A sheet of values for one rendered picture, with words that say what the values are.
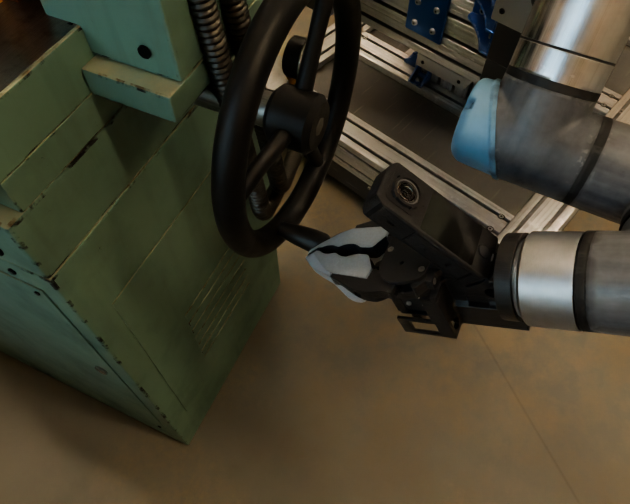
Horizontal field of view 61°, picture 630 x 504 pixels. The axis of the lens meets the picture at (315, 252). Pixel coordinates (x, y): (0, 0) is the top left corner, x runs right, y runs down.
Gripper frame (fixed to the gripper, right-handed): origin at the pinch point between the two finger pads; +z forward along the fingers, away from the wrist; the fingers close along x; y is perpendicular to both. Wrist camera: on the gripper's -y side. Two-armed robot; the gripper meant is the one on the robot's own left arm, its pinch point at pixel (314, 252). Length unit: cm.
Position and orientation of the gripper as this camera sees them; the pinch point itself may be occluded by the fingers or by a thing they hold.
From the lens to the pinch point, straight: 53.7
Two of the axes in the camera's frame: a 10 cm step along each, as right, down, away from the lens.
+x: 4.2, -7.7, 4.9
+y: 4.5, 6.4, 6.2
